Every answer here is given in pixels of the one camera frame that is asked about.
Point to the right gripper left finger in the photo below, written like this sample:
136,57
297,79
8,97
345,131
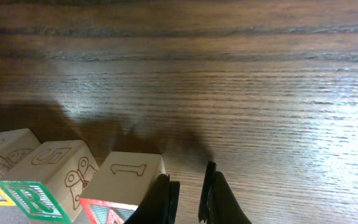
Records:
160,204

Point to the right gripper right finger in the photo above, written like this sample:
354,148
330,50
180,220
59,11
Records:
218,204

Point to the red A block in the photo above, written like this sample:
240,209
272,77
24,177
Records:
120,184

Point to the green R block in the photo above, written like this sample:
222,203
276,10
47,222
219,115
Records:
47,184

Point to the yellow C block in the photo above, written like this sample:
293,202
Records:
15,145

